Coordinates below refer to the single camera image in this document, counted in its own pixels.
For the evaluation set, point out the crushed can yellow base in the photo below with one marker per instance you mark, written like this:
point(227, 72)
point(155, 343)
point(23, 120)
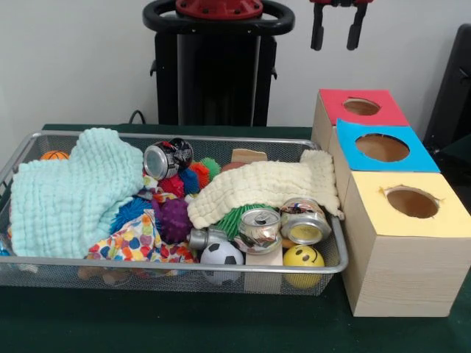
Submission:
point(305, 224)

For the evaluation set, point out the shallow mesh bin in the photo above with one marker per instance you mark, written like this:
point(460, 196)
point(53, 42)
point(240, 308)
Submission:
point(37, 276)

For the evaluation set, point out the silver crushed can pull tab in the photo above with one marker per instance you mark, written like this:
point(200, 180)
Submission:
point(257, 231)

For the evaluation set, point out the cream waffle cloth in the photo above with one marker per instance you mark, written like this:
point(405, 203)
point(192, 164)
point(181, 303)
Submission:
point(265, 180)

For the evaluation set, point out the wooden box with three holes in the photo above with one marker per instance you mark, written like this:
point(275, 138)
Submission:
point(404, 272)

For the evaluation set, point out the small soccer ball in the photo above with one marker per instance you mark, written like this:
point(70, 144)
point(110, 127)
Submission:
point(221, 257)

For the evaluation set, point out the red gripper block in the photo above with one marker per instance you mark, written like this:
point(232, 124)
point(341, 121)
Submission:
point(336, 1)

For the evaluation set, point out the purple spiky toy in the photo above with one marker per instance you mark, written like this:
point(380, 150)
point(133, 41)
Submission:
point(174, 220)

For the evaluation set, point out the black crushed can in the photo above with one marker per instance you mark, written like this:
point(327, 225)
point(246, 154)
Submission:
point(173, 154)

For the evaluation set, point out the small orange basketball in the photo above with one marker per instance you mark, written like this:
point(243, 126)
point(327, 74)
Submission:
point(55, 156)

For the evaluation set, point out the dark green table cloth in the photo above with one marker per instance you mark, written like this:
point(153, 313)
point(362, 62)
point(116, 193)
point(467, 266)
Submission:
point(184, 323)

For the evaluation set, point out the mint green waffle cloth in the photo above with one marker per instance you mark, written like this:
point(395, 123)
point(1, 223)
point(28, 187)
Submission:
point(66, 191)

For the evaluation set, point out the polka dot cloth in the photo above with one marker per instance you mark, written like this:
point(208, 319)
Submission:
point(136, 242)

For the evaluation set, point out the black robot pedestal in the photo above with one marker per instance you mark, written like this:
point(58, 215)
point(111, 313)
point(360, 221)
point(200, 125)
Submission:
point(213, 81)

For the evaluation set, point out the yellow smiley ball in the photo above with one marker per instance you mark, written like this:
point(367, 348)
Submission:
point(303, 257)

